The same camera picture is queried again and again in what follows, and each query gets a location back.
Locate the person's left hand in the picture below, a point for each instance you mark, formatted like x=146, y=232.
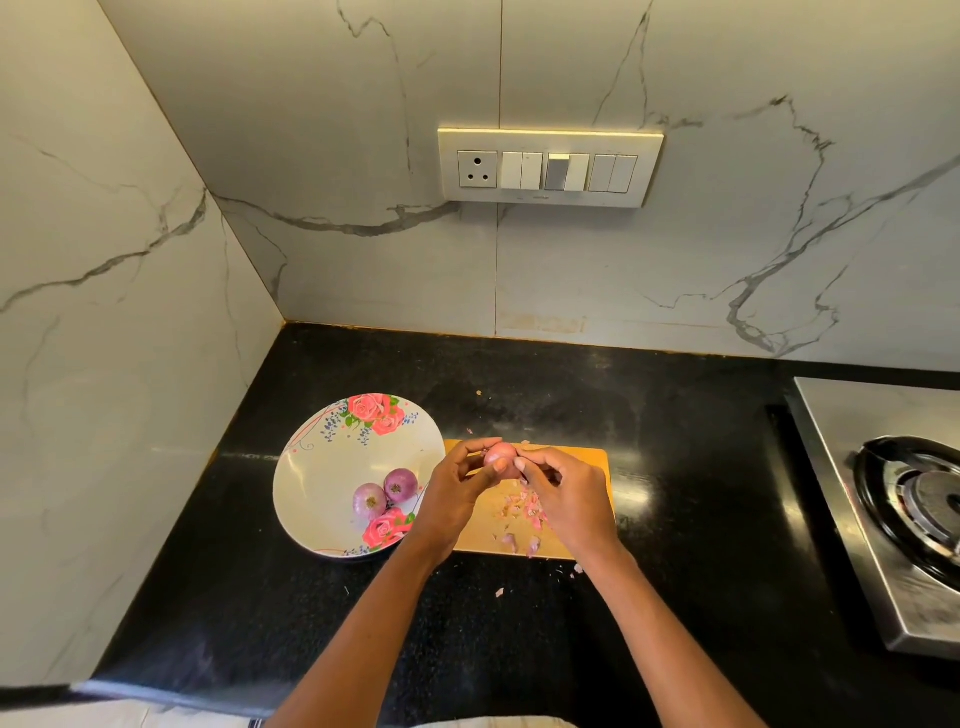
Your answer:
x=447, y=503

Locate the person's right hand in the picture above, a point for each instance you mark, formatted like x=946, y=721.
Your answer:
x=578, y=503

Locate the small pink onion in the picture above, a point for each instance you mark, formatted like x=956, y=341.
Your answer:
x=369, y=503
x=401, y=485
x=500, y=458

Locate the pile of onion peels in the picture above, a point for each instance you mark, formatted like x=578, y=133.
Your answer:
x=525, y=510

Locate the person's right forearm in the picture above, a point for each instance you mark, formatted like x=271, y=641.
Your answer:
x=668, y=645

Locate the person's left forearm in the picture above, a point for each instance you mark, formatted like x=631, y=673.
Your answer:
x=368, y=645

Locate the wooden cutting board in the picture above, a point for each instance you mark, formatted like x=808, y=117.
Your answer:
x=488, y=533

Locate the black stone countertop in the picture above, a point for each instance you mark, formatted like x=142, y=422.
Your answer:
x=690, y=420

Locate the white floral plate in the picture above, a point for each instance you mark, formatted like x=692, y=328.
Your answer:
x=318, y=480

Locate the beige striped garment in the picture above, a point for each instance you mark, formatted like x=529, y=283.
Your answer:
x=495, y=722

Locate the stainless steel gas stove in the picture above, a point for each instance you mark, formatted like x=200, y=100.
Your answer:
x=825, y=435

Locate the black stove burner grate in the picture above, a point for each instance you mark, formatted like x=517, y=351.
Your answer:
x=915, y=503

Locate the white wall switch panel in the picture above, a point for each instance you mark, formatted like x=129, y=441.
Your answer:
x=548, y=168

